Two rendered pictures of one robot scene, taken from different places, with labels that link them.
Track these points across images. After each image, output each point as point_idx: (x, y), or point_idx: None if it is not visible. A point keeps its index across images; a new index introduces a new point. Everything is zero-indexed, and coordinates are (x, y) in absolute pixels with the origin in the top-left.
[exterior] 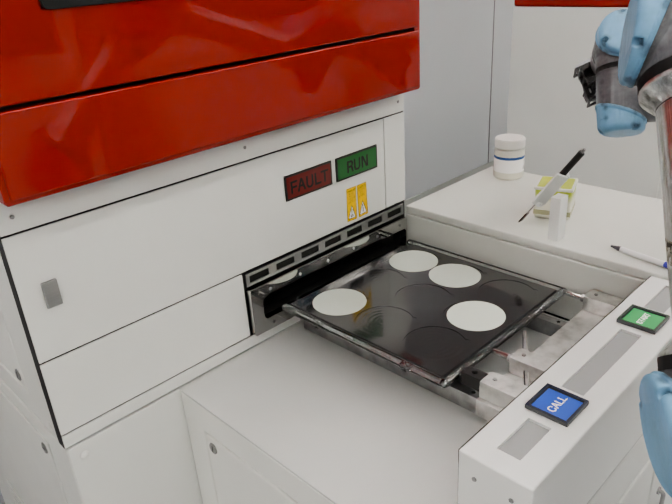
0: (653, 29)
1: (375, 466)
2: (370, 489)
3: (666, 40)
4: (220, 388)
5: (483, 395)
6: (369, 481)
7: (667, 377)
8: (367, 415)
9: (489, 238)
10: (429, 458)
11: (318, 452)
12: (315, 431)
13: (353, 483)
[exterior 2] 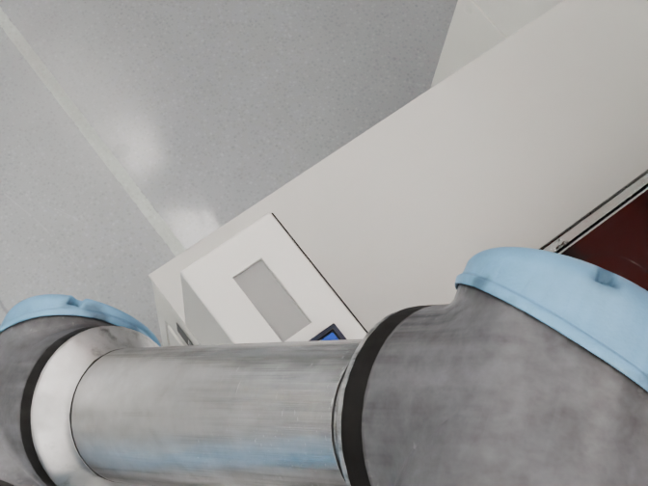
0: (460, 274)
1: (406, 201)
2: (364, 186)
3: (446, 307)
4: (616, 15)
5: None
6: (380, 188)
7: (93, 313)
8: (517, 212)
9: None
10: (409, 276)
11: (447, 133)
12: (493, 135)
13: (380, 168)
